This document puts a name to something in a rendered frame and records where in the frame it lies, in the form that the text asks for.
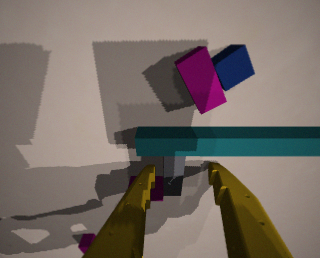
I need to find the turquoise rod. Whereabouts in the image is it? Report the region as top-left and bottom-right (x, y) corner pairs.
(135, 126), (320, 156)

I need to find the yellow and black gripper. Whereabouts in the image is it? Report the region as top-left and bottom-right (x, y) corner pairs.
(82, 162), (293, 258)

